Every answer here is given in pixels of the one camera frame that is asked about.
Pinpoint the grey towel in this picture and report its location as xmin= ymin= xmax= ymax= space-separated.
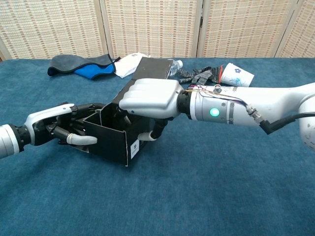
xmin=47 ymin=54 xmax=114 ymax=77

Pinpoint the blue cloth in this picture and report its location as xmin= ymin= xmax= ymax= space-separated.
xmin=73 ymin=64 xmax=116 ymax=81

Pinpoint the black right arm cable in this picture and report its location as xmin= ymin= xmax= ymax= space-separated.
xmin=246 ymin=103 xmax=315 ymax=135

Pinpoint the clear plastic water bottle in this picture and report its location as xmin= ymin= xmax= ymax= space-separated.
xmin=168 ymin=59 xmax=184 ymax=77

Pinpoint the grey knit glove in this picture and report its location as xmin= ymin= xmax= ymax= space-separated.
xmin=178 ymin=65 xmax=224 ymax=84

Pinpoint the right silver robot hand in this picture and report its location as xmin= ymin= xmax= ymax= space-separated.
xmin=118 ymin=78 xmax=185 ymax=142

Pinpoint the woven folding screen panel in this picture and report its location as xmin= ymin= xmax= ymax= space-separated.
xmin=99 ymin=0 xmax=205 ymax=59
xmin=196 ymin=0 xmax=300 ymax=59
xmin=0 ymin=0 xmax=109 ymax=61
xmin=274 ymin=0 xmax=315 ymax=59

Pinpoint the white paper cup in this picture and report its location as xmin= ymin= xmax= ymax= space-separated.
xmin=220 ymin=62 xmax=255 ymax=87

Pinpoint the white tissue pack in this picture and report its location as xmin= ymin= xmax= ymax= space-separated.
xmin=114 ymin=52 xmax=151 ymax=79

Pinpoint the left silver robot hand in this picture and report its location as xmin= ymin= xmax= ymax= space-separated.
xmin=24 ymin=102 xmax=106 ymax=147

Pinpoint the black paper box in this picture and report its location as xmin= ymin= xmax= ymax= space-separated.
xmin=71 ymin=57 xmax=177 ymax=167

